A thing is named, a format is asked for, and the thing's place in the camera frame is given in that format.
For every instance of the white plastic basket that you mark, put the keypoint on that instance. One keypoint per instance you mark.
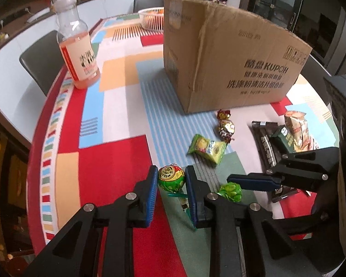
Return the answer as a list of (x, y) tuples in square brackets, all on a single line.
[(151, 20)]

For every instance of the green round lollipop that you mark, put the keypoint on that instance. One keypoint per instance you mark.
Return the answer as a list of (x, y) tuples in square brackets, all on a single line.
[(171, 177)]

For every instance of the red gold wrapped candy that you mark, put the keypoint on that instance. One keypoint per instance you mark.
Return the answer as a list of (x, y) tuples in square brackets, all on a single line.
[(224, 114), (226, 129)]

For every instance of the beige orange snack packet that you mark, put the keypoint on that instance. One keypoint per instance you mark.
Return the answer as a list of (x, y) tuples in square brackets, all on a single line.
[(298, 129)]

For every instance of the black snack packet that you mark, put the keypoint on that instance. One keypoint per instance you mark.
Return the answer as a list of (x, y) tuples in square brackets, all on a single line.
[(266, 150)]

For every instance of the green candy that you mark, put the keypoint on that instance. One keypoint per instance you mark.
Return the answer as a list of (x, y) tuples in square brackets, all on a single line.
[(230, 192)]

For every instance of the dark green snack packet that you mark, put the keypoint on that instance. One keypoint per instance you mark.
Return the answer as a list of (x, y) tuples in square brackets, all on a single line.
[(285, 138)]

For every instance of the colourful patchwork tablecloth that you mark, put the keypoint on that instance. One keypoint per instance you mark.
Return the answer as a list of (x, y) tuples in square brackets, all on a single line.
[(118, 115)]

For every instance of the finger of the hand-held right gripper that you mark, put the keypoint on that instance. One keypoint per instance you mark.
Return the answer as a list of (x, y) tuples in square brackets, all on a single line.
[(297, 225), (253, 182)]

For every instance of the oranges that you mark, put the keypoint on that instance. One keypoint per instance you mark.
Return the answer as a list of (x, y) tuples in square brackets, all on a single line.
[(160, 11)]

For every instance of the dark glass door cabinet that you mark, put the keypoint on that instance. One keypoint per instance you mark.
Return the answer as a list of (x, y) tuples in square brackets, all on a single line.
[(300, 14)]

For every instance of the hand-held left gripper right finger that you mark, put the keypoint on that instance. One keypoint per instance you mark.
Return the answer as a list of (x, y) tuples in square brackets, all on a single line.
[(190, 197)]

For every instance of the brown cardboard box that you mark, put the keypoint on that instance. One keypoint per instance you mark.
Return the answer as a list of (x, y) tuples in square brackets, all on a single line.
[(230, 54)]

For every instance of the grey dining chair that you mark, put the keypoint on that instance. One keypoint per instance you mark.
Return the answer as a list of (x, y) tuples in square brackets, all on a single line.
[(40, 60), (147, 2)]

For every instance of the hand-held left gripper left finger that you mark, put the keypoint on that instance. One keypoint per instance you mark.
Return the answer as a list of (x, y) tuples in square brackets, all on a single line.
[(152, 192)]

